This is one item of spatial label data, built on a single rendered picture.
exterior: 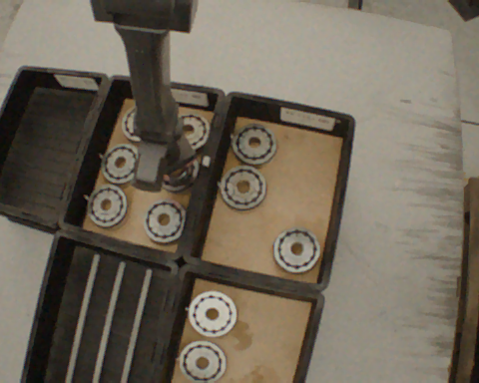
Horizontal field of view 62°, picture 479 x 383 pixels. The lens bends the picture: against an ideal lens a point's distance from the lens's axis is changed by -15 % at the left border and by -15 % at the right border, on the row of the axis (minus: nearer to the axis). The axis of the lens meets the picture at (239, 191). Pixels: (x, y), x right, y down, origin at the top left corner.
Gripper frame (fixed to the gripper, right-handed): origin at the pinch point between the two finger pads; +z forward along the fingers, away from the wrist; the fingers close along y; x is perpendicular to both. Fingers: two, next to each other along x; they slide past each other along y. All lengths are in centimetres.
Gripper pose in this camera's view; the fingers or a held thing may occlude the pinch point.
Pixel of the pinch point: (175, 168)
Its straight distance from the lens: 102.7
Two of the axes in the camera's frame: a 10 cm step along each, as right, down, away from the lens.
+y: 8.7, -4.9, 0.8
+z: 0.7, 2.7, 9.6
